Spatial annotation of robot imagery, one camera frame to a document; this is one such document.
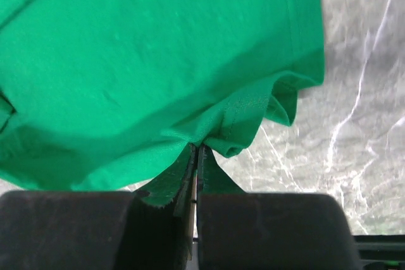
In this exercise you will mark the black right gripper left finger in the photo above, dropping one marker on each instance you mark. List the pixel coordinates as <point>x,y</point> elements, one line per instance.
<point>149,228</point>

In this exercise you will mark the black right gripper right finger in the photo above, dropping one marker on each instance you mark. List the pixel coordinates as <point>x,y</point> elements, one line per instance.
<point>241,230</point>

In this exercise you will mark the green t shirt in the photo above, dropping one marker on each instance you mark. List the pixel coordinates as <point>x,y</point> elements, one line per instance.
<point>101,94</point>

